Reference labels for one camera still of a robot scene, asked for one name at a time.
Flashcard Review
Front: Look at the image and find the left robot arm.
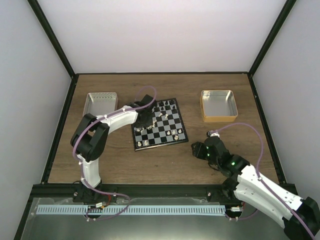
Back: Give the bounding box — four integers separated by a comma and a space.
70, 94, 157, 202

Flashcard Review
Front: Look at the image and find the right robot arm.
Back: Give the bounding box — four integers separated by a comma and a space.
191, 134, 320, 240

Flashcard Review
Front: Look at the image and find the pile of white chess pieces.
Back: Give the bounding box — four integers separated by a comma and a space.
134, 120, 157, 133

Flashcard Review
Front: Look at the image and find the row of black chess pieces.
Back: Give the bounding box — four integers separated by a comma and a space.
153, 98, 178, 114

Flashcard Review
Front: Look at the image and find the black and silver chessboard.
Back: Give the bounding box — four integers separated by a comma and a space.
131, 98, 189, 151

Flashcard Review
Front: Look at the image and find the yellow metal tin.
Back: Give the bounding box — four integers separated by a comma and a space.
200, 90, 238, 123

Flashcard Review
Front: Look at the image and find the pink metal tin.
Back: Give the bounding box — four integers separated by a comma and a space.
83, 92, 118, 116

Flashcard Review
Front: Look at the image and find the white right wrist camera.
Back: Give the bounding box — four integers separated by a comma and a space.
206, 130, 220, 138

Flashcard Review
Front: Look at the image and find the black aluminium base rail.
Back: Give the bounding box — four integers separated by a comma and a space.
30, 183, 237, 203

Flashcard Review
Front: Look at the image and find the light blue slotted cable duct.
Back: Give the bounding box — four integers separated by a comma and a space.
35, 204, 226, 217

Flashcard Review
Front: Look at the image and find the black frame post left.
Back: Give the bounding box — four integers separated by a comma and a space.
26, 0, 76, 78

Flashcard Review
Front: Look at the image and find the black frame post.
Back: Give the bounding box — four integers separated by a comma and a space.
26, 0, 76, 78
248, 0, 297, 78

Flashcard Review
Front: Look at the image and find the black frame post right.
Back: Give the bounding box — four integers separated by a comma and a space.
248, 0, 297, 78

